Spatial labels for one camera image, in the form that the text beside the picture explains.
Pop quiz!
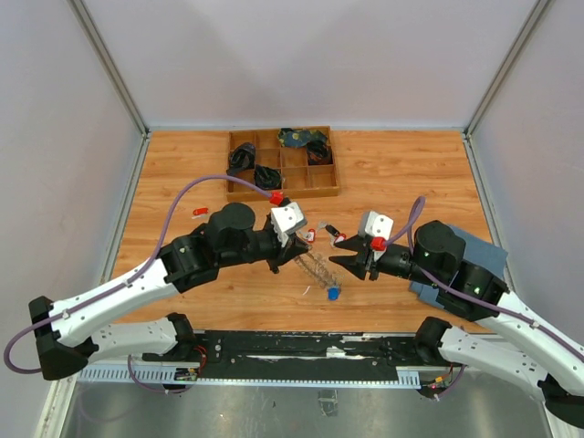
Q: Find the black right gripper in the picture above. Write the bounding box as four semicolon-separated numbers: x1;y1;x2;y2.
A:
328;233;443;287

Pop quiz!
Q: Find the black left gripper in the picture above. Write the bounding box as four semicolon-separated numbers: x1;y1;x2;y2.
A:
220;222;310;274

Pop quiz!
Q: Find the key with blue tag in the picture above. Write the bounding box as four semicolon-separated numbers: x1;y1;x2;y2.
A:
327;287;341;301

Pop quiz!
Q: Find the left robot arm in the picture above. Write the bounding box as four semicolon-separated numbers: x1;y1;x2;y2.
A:
29;203;309;381

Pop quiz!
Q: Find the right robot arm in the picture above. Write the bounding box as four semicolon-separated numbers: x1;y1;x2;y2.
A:
330;217;583;428

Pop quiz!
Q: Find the black rolled tie middle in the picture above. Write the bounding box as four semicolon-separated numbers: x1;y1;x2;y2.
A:
254;164;282;191

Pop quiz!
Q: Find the black rolled tie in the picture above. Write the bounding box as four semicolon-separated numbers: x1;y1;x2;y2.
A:
254;164;282;191
226;142;256;176

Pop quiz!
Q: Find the wooden compartment tray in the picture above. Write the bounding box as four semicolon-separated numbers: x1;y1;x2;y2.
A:
227;126;339;200

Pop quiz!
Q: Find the red tag key far left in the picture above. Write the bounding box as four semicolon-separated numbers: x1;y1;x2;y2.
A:
192;207;209;219

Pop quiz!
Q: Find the black rolled tie left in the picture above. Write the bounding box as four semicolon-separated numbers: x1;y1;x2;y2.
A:
226;142;256;176

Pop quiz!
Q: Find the blue yellow patterned cloth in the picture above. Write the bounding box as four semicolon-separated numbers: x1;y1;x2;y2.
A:
277;128;329;149

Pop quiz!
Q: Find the blue folded cloth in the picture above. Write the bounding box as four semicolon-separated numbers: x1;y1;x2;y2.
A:
409;224;507;309

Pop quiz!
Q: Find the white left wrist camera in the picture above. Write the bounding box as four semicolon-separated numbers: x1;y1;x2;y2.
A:
270;202;308;247

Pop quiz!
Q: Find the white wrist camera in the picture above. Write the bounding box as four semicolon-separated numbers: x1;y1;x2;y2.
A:
270;202;308;247
357;211;393;240

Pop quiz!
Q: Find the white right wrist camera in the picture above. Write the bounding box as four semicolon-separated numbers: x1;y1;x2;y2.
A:
357;211;393;240

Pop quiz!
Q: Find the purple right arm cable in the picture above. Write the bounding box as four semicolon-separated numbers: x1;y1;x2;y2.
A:
370;195;584;361

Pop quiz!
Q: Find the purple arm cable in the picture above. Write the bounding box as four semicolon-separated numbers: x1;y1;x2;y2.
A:
3;176;284;394
370;195;584;361

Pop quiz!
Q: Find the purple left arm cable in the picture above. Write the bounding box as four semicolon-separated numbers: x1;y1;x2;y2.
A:
3;176;284;394

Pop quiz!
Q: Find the black mounting rail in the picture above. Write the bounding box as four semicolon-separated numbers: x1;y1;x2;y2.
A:
141;330;449;376

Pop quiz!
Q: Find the white slotted cable duct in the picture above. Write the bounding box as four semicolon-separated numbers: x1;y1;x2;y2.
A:
77;363;422;390

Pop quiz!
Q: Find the left aluminium frame post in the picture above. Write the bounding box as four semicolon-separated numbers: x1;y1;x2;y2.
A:
67;0;150;138

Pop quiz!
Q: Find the aluminium frame post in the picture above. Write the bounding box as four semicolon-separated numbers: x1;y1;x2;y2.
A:
463;0;555;139
67;0;150;138

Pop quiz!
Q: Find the right aluminium frame post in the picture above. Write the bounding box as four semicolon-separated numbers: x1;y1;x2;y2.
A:
463;0;555;139

